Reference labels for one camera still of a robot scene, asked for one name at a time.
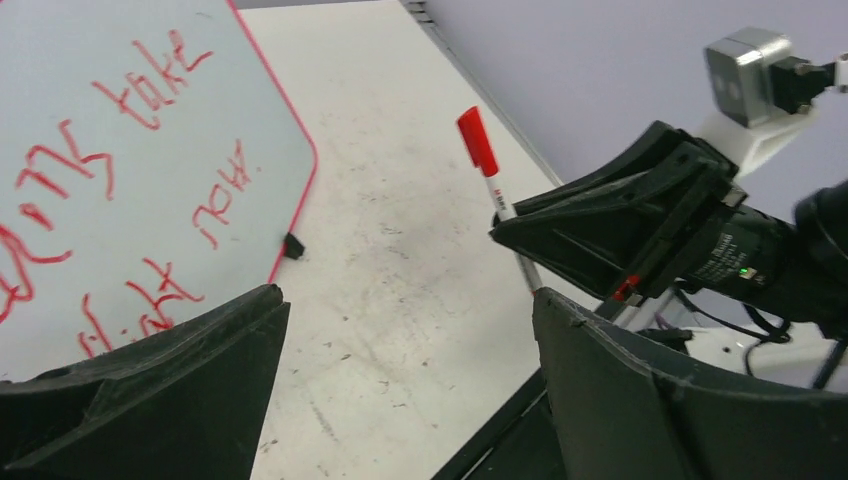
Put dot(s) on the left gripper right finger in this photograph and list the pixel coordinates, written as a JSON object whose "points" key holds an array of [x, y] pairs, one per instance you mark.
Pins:
{"points": [[626, 407]]}

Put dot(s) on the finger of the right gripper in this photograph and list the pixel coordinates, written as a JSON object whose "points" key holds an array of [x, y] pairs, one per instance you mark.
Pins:
{"points": [[617, 255], [655, 176]]}

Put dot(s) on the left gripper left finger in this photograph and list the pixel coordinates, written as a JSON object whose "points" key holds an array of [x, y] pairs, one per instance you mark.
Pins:
{"points": [[186, 403]]}

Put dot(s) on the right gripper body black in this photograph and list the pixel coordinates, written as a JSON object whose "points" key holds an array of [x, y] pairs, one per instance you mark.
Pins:
{"points": [[741, 253]]}

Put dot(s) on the red marker cap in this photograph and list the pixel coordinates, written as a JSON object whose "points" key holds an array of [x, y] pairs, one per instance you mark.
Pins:
{"points": [[472, 130]]}

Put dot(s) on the pink framed whiteboard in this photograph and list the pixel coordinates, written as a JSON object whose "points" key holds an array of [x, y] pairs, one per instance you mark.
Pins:
{"points": [[151, 167]]}

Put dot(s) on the white marker pen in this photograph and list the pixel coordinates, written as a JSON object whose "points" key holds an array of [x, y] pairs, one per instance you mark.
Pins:
{"points": [[506, 234]]}

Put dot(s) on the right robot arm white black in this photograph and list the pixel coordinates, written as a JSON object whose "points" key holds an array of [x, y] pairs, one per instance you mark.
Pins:
{"points": [[816, 288]]}

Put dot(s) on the black whiteboard foot clip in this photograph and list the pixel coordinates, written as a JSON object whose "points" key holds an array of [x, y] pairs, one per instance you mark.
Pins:
{"points": [[293, 248]]}

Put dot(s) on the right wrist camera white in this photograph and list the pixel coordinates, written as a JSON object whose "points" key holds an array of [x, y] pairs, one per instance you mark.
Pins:
{"points": [[764, 94]]}

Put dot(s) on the aluminium side rail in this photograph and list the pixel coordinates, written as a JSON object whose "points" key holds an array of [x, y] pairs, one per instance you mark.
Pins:
{"points": [[417, 10]]}

